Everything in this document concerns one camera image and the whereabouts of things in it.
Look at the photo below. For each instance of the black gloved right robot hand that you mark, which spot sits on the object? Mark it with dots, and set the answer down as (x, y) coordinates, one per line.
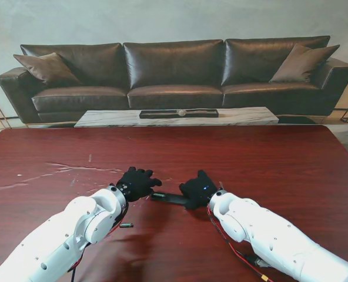
(199, 191)

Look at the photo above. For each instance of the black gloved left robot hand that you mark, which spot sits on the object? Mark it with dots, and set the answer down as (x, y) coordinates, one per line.
(137, 183)

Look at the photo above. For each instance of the black remote control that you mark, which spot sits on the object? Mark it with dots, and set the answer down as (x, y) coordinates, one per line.
(174, 198)

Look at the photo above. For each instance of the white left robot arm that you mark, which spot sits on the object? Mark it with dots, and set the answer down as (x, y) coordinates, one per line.
(59, 235)

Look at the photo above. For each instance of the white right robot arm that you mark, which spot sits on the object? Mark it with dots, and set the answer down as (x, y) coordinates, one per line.
(265, 229)

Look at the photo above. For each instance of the white marble coffee table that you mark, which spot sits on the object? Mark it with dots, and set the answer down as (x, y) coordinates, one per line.
(109, 118)

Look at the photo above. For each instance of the black decorative tray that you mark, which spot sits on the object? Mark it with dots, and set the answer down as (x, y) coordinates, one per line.
(162, 114)

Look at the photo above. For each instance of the clear glass ball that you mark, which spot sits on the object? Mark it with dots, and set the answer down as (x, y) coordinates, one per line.
(181, 113)

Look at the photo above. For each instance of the dark brown leather sofa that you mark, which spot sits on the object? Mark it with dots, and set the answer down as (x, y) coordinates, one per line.
(174, 67)

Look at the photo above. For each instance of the brown throw cushion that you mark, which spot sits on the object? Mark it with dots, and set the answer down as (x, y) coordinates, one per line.
(44, 69)
(303, 64)

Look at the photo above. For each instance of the gold metal side table frame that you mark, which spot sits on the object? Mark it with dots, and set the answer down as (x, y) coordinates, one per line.
(2, 119)

